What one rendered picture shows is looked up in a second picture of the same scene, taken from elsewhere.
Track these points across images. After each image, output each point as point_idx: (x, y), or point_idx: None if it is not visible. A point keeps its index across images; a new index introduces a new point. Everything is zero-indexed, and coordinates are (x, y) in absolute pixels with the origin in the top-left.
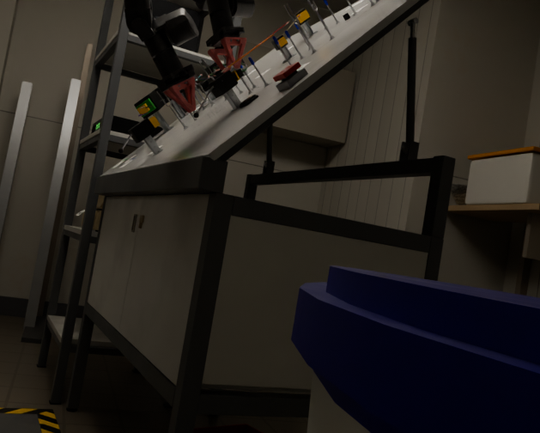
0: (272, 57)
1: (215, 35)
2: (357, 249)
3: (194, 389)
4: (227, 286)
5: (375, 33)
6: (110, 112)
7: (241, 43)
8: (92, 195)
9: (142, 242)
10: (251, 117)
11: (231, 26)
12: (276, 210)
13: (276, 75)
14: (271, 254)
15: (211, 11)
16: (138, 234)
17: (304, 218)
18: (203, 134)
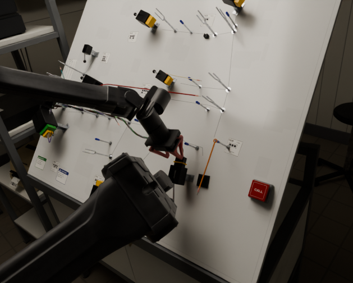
0: (117, 40)
1: (159, 146)
2: (293, 232)
3: None
4: None
5: (303, 128)
6: (1, 126)
7: (181, 142)
8: (26, 182)
9: (140, 255)
10: (253, 240)
11: (168, 132)
12: (274, 267)
13: (249, 192)
14: (272, 282)
15: (149, 130)
16: (128, 246)
17: (281, 253)
18: (180, 215)
